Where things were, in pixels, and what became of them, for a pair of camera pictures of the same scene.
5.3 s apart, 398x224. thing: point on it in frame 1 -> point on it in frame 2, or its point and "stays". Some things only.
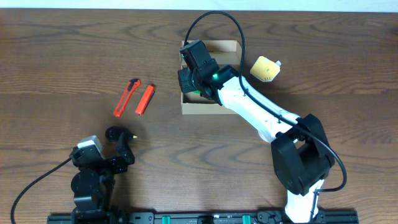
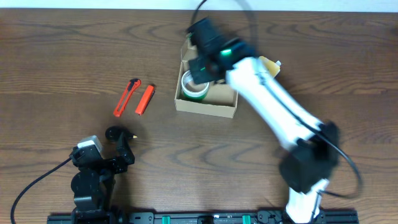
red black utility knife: x=134 y=84 stays
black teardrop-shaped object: x=113 y=133 stays
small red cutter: x=145 y=101 stays
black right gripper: x=183 y=74 -> x=194 y=65
